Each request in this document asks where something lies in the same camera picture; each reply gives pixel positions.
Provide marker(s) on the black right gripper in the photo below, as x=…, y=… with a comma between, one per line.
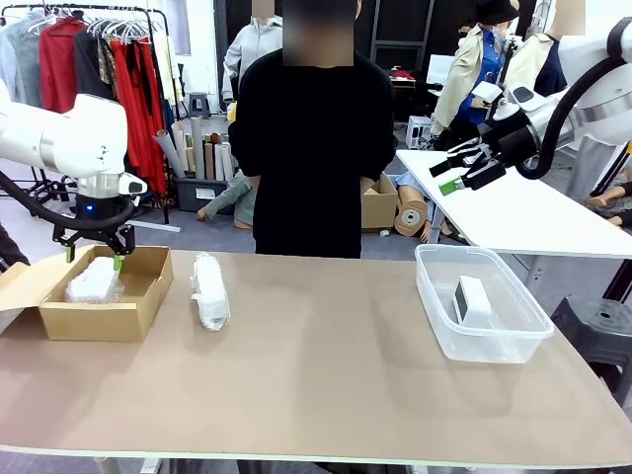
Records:
x=516, y=143

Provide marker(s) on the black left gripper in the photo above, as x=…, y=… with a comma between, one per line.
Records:
x=99, y=210

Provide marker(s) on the rounded bubble-wrapped clock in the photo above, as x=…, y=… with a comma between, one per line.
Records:
x=94, y=281

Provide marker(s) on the long bubble-wrapped clock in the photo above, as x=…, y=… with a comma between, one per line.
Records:
x=210, y=296

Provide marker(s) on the small white box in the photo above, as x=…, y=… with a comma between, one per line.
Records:
x=476, y=303

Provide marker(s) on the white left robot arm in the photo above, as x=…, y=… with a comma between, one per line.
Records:
x=64, y=138

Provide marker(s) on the person's right forearm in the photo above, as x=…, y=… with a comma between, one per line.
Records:
x=255, y=182

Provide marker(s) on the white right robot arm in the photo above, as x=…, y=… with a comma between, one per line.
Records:
x=602, y=113

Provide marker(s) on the white floor bar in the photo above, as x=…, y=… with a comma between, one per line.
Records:
x=158, y=226

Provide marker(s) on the white table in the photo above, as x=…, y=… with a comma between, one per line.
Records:
x=518, y=217

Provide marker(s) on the open cardboard box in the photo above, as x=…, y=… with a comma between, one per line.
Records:
x=94, y=321

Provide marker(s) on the mannequin in beige coat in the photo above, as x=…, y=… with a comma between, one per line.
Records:
x=459, y=84

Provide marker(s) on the black fabric item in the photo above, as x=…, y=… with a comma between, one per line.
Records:
x=12, y=247

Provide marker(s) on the brown paper spool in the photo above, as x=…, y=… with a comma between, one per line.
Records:
x=411, y=217

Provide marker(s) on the white monitor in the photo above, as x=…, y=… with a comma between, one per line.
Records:
x=440, y=69

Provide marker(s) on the grey storage bin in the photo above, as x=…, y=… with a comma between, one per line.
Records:
x=190, y=195

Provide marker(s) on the brown cardboard floor box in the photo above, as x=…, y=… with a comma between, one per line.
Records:
x=377, y=207

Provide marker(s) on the black tripod pole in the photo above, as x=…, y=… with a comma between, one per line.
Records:
x=508, y=59

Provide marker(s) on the slanted grey paper roll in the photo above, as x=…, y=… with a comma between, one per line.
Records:
x=168, y=153

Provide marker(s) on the mannequin in cream jacket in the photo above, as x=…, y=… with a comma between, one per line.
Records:
x=533, y=59

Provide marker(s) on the beige paper roll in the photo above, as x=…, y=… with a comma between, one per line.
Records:
x=180, y=145

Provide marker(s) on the red hanging dress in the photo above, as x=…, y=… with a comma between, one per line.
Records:
x=143, y=113

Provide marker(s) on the tall grey paper roll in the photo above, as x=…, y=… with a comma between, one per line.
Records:
x=198, y=148

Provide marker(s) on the brown paper roll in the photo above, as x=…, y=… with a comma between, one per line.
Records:
x=209, y=160

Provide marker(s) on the lying bare mannequin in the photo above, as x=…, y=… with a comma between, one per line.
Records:
x=612, y=205

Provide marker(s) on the white paper roll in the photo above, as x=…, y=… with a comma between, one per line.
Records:
x=219, y=160
x=228, y=160

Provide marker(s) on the seated mannequin green jacket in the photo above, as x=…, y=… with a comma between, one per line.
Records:
x=237, y=197

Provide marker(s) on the black hat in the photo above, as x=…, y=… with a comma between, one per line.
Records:
x=496, y=11

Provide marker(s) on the person in black sweater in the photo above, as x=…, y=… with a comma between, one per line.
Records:
x=311, y=148

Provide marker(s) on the small grey stool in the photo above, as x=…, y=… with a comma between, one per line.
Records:
x=200, y=103

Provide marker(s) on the black hanging garment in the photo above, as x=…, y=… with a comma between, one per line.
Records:
x=94, y=64

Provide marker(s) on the red coat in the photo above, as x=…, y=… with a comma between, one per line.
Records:
x=59, y=64

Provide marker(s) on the clear plastic bin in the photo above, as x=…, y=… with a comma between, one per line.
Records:
x=494, y=345

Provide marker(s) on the cream hanging garment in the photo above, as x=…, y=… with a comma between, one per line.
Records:
x=170, y=69

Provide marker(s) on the yellow paper bag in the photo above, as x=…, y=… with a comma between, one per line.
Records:
x=233, y=112

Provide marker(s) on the grey hanging coat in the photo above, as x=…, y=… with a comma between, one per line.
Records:
x=22, y=54

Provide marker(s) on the black plastic stool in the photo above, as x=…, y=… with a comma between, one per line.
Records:
x=597, y=331

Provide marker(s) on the mannequin in grey hoodie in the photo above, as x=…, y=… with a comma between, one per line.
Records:
x=247, y=49

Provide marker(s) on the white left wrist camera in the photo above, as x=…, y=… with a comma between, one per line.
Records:
x=134, y=186

